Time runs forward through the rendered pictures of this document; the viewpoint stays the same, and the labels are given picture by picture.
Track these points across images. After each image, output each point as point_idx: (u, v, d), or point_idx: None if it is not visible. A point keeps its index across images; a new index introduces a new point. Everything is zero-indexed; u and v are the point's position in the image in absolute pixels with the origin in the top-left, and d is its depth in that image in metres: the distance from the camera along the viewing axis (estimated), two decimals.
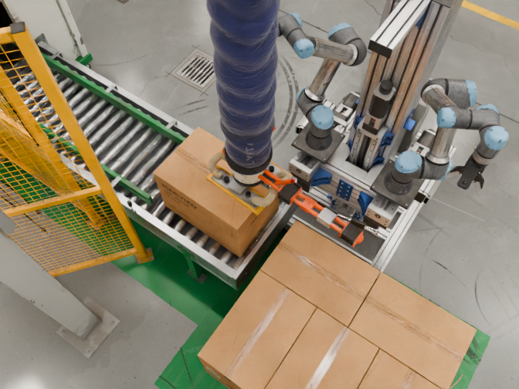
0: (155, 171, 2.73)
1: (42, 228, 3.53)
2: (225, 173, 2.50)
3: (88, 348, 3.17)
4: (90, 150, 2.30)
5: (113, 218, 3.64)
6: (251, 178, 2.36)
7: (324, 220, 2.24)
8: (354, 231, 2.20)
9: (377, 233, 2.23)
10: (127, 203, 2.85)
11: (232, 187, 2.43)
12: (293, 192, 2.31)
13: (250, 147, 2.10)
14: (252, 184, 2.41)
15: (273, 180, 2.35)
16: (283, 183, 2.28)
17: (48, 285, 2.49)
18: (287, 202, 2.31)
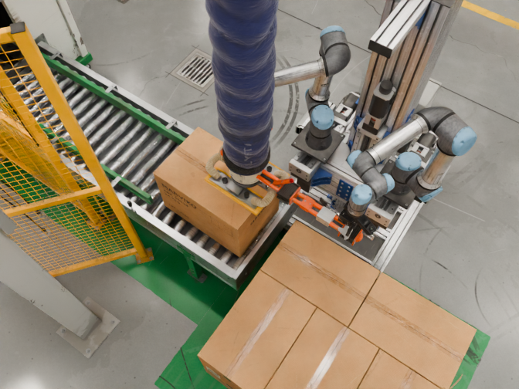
0: (155, 171, 2.74)
1: (42, 228, 3.53)
2: (222, 174, 2.50)
3: (88, 348, 3.17)
4: (90, 150, 2.30)
5: (113, 218, 3.64)
6: (249, 179, 2.36)
7: (323, 219, 2.24)
8: (353, 230, 2.21)
9: (372, 238, 2.22)
10: (127, 203, 2.85)
11: (230, 187, 2.43)
12: (293, 192, 2.31)
13: (249, 147, 2.10)
14: (251, 184, 2.41)
15: (271, 180, 2.35)
16: (281, 183, 2.29)
17: (48, 285, 2.49)
18: (286, 202, 2.31)
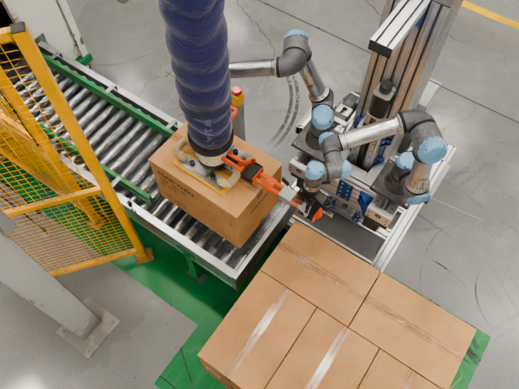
0: (150, 157, 2.61)
1: (42, 228, 3.53)
2: (190, 157, 2.59)
3: (88, 348, 3.17)
4: (90, 150, 2.30)
5: (113, 218, 3.64)
6: (215, 160, 2.45)
7: (285, 197, 2.33)
8: (313, 208, 2.30)
9: (331, 215, 2.31)
10: (127, 203, 2.85)
11: (197, 170, 2.52)
12: (256, 172, 2.40)
13: (208, 128, 2.18)
14: (217, 166, 2.50)
15: (235, 161, 2.44)
16: (244, 164, 2.37)
17: (48, 285, 2.49)
18: (250, 182, 2.40)
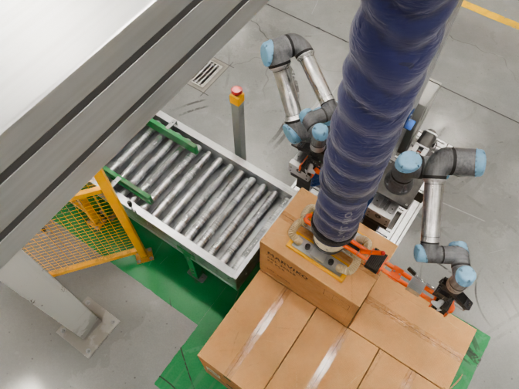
0: (262, 239, 2.54)
1: (42, 228, 3.53)
2: (304, 239, 2.51)
3: (88, 348, 3.17)
4: None
5: (113, 218, 3.64)
6: (336, 248, 2.37)
7: (415, 290, 2.26)
8: None
9: (464, 309, 2.23)
10: (127, 203, 2.85)
11: (314, 255, 2.45)
12: (381, 262, 2.33)
13: (345, 225, 2.11)
14: (336, 252, 2.43)
15: (357, 248, 2.37)
16: (370, 254, 2.30)
17: (48, 285, 2.49)
18: (374, 272, 2.33)
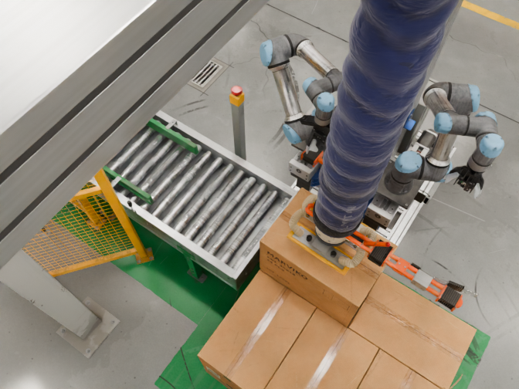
0: (262, 239, 2.54)
1: (42, 228, 3.53)
2: (306, 231, 2.42)
3: (88, 348, 3.17)
4: None
5: (113, 218, 3.64)
6: (339, 239, 2.28)
7: (421, 284, 2.16)
8: (453, 296, 2.13)
9: (476, 296, 2.15)
10: (127, 203, 2.85)
11: (316, 246, 2.35)
12: (385, 254, 2.23)
13: (349, 214, 2.01)
14: (338, 244, 2.33)
15: (361, 240, 2.27)
16: (374, 245, 2.20)
17: (48, 285, 2.49)
18: (379, 265, 2.23)
